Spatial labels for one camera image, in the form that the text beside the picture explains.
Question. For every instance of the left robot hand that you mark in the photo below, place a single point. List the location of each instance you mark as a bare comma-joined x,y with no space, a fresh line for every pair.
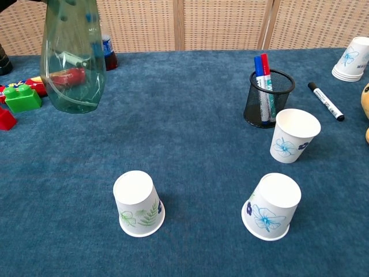
14,2

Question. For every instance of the green spray bottle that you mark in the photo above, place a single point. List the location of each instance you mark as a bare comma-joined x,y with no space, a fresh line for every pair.
75,86

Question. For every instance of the black round object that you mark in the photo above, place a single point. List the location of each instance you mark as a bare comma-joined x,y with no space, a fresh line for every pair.
4,65

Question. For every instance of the blue cap cola bottle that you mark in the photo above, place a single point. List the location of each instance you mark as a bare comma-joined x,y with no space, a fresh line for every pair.
112,59

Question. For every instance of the upright blue flower paper cup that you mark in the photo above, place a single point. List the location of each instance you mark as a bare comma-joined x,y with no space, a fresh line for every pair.
291,138

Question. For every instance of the red biscuit pack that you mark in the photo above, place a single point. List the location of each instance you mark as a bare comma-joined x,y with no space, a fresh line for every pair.
34,82

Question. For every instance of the green toy brick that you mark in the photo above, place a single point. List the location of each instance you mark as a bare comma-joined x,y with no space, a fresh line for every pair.
23,101

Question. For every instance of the red toy brick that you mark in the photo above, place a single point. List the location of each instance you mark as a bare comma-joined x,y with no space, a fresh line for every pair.
6,119

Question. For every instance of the wicker folding screen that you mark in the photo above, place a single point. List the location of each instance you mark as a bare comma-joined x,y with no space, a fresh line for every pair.
225,26

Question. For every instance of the green leaf paper cup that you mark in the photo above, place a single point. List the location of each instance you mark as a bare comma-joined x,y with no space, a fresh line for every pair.
135,199

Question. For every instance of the blue table mat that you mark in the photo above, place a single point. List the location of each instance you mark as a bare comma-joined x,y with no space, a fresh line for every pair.
187,167

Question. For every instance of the blue marker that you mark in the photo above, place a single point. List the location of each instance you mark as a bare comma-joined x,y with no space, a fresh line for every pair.
258,67

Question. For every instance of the red marker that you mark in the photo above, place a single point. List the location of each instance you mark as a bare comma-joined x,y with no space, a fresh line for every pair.
265,65

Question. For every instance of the black mesh pen holder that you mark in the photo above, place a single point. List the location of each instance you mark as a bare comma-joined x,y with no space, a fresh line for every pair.
284,95

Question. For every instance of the black marker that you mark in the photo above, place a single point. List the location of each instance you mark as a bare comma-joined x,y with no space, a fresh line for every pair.
325,101

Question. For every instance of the inverted blue flower paper cup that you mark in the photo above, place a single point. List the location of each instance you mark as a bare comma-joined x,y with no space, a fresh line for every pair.
274,205

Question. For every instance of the stack of paper cups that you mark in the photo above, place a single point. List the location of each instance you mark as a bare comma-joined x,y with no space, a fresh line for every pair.
353,62

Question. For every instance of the yellow plush toy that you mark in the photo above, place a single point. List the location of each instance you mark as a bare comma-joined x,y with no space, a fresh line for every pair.
366,101

